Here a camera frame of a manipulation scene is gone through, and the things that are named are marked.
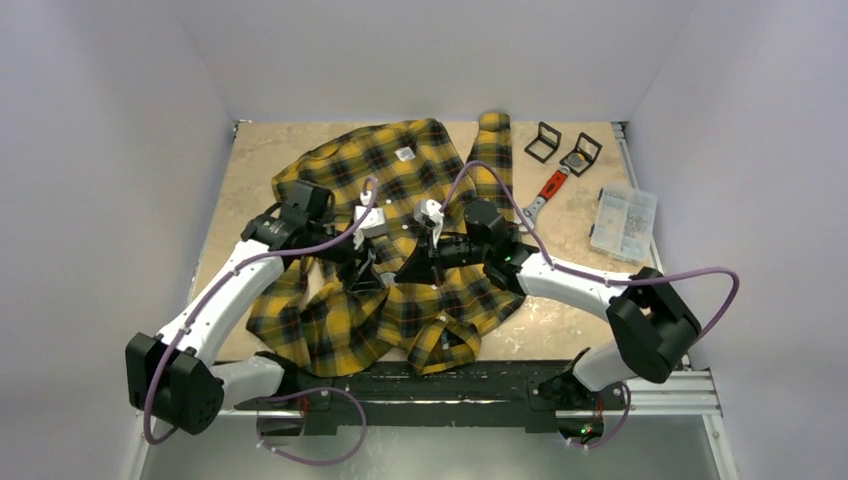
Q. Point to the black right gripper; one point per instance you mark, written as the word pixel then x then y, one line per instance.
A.
pixel 429 258

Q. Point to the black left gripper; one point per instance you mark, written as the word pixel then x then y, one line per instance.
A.
pixel 364 272

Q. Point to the yellow black plaid shirt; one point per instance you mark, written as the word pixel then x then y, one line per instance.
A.
pixel 335 332

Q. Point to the silver gold round brooch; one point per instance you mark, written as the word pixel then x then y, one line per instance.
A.
pixel 576 160

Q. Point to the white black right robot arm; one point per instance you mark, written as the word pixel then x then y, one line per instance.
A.
pixel 651 325

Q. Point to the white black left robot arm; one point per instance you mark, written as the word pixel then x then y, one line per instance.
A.
pixel 173 380

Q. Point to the clear plastic screw box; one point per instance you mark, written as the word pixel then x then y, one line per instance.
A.
pixel 623 227

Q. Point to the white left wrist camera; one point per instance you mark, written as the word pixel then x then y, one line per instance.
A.
pixel 372 222

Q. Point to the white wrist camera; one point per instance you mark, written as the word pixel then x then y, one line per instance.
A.
pixel 428 213
pixel 372 222

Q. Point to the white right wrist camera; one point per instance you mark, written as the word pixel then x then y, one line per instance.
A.
pixel 428 213

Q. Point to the red handled adjustable wrench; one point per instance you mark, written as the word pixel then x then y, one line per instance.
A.
pixel 551 187

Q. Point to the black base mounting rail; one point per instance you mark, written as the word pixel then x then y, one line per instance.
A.
pixel 538 396

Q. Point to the black square frame left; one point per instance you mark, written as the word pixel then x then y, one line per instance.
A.
pixel 545 144

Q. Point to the black square frame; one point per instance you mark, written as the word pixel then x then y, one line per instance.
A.
pixel 589 148
pixel 545 144

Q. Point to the black square frame right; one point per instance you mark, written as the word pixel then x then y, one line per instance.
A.
pixel 589 148

